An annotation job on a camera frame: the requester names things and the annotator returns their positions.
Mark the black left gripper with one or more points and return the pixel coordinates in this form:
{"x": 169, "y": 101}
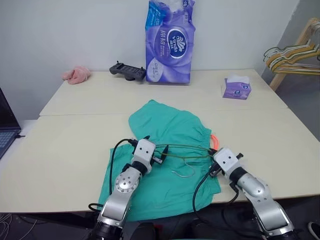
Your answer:
{"x": 158, "y": 160}

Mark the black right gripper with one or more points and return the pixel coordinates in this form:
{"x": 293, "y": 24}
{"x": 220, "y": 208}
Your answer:
{"x": 214, "y": 171}

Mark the green shorts garment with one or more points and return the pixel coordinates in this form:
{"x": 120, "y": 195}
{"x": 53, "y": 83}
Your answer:
{"x": 165, "y": 192}

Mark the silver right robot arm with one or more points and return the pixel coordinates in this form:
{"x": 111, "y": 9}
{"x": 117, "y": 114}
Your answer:
{"x": 252, "y": 186}

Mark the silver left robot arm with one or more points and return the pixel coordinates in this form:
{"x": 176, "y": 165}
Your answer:
{"x": 125, "y": 183}

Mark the small purple tissue box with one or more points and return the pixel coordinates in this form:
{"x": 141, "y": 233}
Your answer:
{"x": 236, "y": 91}

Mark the black handheld controller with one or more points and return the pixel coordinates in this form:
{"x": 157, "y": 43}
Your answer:
{"x": 127, "y": 70}

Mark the purple Vinda tissue pack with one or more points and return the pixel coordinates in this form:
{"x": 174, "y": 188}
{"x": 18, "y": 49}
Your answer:
{"x": 170, "y": 60}

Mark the wooden clothes rack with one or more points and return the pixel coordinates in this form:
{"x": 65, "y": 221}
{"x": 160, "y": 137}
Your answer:
{"x": 277, "y": 78}

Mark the pink plush cloth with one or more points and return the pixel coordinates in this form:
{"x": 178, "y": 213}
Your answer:
{"x": 76, "y": 75}

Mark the black white shoe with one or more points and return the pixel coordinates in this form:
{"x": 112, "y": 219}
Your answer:
{"x": 314, "y": 228}

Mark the dark laptop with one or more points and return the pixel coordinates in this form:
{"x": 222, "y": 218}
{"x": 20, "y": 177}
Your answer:
{"x": 7, "y": 120}

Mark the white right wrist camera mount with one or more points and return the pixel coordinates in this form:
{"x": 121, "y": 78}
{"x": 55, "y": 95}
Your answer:
{"x": 225, "y": 160}

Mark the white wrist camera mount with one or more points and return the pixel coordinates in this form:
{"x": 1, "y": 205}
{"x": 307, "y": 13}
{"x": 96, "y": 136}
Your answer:
{"x": 143, "y": 152}
{"x": 225, "y": 160}

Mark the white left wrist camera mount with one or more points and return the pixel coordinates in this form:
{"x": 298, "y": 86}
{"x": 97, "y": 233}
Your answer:
{"x": 143, "y": 152}

